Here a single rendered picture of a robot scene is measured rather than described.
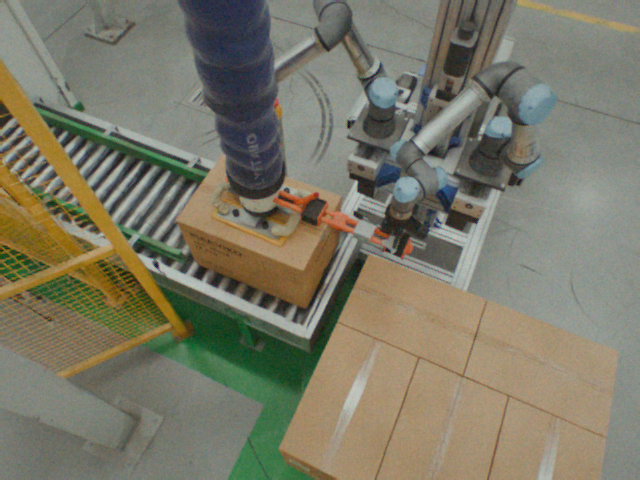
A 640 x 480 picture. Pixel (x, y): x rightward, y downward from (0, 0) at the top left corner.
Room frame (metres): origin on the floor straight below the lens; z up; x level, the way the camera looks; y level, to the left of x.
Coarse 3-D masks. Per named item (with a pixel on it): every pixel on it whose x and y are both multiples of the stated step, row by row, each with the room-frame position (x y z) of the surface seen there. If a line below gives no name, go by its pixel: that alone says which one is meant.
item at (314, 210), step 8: (312, 200) 1.11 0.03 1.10; (320, 200) 1.10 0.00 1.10; (304, 208) 1.07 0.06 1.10; (312, 208) 1.07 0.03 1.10; (320, 208) 1.07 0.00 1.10; (304, 216) 1.03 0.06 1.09; (312, 216) 1.03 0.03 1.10; (320, 216) 1.02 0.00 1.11; (312, 224) 1.02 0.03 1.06; (320, 224) 1.02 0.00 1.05
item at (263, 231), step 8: (224, 200) 1.20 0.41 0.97; (232, 208) 1.16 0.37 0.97; (240, 208) 1.16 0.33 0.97; (216, 216) 1.12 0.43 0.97; (224, 216) 1.12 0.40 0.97; (232, 216) 1.12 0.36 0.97; (264, 216) 1.12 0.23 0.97; (232, 224) 1.08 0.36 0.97; (240, 224) 1.08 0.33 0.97; (264, 224) 1.06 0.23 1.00; (272, 224) 1.07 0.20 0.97; (280, 224) 1.08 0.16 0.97; (248, 232) 1.04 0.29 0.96; (256, 232) 1.04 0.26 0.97; (264, 232) 1.04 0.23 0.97; (272, 240) 1.00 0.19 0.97; (280, 240) 1.00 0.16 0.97
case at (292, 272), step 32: (224, 160) 1.44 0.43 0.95; (224, 192) 1.26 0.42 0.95; (320, 192) 1.25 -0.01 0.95; (192, 224) 1.09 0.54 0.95; (224, 224) 1.09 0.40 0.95; (224, 256) 1.03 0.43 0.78; (256, 256) 0.96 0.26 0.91; (288, 256) 0.93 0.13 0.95; (320, 256) 1.02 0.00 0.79; (288, 288) 0.90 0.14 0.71
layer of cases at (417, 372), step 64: (384, 320) 0.81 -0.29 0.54; (448, 320) 0.81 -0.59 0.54; (512, 320) 0.80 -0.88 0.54; (320, 384) 0.52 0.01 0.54; (384, 384) 0.52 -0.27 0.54; (448, 384) 0.51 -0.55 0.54; (512, 384) 0.51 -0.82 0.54; (576, 384) 0.51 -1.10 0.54; (320, 448) 0.27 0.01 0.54; (384, 448) 0.26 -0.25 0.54; (448, 448) 0.26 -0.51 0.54; (512, 448) 0.26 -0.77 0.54; (576, 448) 0.25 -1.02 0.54
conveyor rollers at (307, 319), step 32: (0, 128) 2.04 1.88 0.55; (96, 160) 1.80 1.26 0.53; (128, 160) 1.79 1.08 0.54; (64, 192) 1.57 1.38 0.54; (96, 192) 1.56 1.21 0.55; (160, 192) 1.58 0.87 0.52; (192, 192) 1.56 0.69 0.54; (128, 224) 1.36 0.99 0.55; (160, 256) 1.16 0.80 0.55; (224, 288) 0.99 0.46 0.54; (320, 288) 0.98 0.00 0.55
